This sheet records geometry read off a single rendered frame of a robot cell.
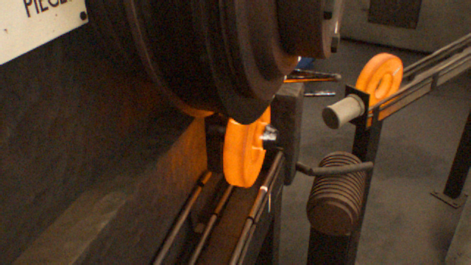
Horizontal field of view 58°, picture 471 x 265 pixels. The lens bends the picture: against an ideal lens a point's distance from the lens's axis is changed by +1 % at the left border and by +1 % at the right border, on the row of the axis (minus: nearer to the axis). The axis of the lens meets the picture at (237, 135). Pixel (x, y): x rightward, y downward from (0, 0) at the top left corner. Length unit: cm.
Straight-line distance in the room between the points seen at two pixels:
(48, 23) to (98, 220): 21
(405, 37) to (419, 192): 164
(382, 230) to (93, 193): 138
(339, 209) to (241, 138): 47
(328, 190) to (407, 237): 76
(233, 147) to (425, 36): 281
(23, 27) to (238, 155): 35
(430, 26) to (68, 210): 303
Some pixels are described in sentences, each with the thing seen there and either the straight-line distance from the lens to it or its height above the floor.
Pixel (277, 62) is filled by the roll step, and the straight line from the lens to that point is 49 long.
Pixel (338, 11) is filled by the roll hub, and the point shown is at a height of 102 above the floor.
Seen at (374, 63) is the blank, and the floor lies 78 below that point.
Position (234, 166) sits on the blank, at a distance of 63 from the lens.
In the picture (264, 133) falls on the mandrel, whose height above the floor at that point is 84.
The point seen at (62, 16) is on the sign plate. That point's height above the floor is 108.
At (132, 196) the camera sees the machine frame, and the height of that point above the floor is 87.
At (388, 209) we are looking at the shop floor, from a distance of 185.
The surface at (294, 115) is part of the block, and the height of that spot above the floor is 75.
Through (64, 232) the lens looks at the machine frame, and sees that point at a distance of 48.
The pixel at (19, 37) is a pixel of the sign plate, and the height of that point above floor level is 107.
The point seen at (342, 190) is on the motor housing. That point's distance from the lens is 105.
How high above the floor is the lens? 119
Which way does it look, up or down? 33 degrees down
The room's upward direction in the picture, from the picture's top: 1 degrees counter-clockwise
